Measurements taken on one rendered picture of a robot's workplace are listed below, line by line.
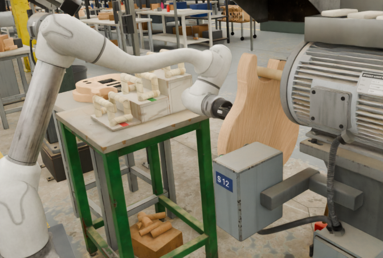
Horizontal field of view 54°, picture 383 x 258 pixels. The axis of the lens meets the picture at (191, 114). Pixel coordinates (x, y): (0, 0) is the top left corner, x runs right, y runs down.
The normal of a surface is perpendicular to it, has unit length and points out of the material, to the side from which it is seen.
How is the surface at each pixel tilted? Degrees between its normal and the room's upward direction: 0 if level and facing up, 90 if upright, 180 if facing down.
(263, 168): 90
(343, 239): 0
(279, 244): 0
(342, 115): 90
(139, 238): 0
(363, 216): 90
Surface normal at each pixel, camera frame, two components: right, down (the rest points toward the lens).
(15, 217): 0.41, 0.02
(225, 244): -0.07, -0.94
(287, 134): 0.59, 0.26
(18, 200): 0.55, -0.22
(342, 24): -0.80, 0.26
